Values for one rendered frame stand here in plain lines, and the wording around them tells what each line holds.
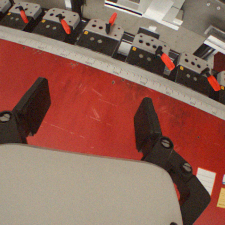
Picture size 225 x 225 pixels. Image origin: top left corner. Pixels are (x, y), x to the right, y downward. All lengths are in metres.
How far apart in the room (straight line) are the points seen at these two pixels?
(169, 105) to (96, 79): 0.27
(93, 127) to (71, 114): 0.08
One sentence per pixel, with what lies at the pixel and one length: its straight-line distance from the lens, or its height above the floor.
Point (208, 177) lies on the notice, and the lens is 0.55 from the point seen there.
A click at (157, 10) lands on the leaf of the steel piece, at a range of 0.74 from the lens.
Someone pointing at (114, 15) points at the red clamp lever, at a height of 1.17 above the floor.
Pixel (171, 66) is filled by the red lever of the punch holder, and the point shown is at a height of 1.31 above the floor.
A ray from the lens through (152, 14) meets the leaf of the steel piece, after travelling 0.75.
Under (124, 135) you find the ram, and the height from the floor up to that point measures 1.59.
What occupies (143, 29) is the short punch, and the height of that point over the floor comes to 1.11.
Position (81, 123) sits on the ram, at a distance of 0.41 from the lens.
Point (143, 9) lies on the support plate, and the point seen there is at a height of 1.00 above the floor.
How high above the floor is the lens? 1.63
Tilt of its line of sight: 14 degrees down
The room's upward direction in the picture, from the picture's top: 159 degrees counter-clockwise
